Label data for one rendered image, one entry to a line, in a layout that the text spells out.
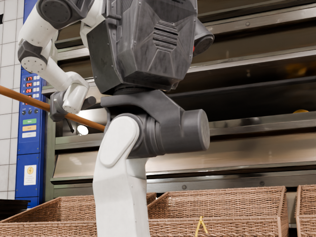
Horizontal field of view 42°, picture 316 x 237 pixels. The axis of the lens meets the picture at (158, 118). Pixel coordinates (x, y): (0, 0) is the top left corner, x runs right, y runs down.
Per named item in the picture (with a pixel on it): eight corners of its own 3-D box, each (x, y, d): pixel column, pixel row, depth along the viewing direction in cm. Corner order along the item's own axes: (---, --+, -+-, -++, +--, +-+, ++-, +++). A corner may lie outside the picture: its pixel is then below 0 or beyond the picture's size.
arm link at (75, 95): (51, 109, 156) (63, 102, 147) (62, 85, 160) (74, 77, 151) (77, 122, 161) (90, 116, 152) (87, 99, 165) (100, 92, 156)
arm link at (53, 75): (49, 95, 145) (9, 62, 130) (53, 72, 150) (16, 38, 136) (73, 87, 141) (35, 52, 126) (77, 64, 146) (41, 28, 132)
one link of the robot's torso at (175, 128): (211, 154, 115) (208, 93, 119) (201, 148, 103) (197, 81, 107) (120, 161, 124) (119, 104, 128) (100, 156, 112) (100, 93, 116)
